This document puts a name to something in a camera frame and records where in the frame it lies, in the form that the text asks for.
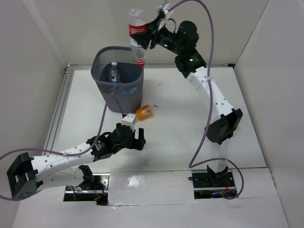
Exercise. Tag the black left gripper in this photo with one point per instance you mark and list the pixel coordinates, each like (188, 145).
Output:
(132, 138)

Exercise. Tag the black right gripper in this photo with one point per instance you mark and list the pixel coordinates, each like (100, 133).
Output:
(143, 39)

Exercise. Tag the red label water bottle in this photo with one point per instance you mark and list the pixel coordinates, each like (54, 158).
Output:
(137, 24)

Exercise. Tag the small orange juice bottle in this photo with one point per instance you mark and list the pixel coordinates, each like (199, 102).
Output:
(144, 113)

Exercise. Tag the crushed blue label bottle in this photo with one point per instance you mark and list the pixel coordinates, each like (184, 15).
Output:
(114, 73)

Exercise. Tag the blue cap plastic bottle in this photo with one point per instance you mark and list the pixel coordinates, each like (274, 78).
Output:
(130, 90)

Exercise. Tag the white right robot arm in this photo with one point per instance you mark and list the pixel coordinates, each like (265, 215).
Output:
(223, 118)

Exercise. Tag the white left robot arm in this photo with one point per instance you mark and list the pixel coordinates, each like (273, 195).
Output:
(28, 175)

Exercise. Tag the grey mesh waste bin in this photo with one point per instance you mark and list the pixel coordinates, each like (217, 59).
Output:
(130, 75)

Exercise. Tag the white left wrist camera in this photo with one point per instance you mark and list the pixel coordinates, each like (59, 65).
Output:
(130, 120)

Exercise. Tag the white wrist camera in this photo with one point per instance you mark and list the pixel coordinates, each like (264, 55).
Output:
(165, 13)
(130, 120)

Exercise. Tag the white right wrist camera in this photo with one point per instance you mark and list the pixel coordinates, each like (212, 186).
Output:
(165, 13)

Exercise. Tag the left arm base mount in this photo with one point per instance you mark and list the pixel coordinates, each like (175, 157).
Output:
(97, 192)

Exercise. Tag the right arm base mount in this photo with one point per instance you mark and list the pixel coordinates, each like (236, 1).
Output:
(206, 188)

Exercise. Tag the aluminium frame rail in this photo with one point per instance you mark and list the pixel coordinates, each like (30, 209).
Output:
(59, 111)

